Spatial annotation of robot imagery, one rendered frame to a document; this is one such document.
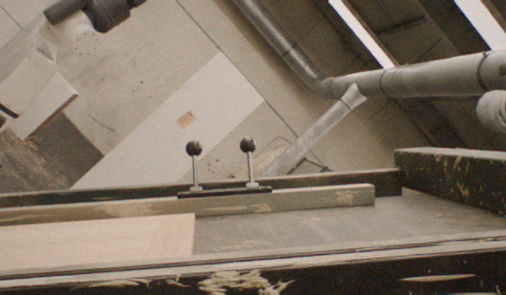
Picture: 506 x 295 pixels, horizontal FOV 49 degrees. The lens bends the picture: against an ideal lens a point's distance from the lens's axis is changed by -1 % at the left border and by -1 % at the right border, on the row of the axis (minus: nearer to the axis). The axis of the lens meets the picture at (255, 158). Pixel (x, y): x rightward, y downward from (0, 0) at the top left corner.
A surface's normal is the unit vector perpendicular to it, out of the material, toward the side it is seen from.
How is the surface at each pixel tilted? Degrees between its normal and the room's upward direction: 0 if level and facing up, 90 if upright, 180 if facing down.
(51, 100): 90
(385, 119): 90
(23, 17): 90
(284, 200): 90
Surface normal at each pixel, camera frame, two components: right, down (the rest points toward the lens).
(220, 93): 0.15, 0.10
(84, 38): 0.67, 0.59
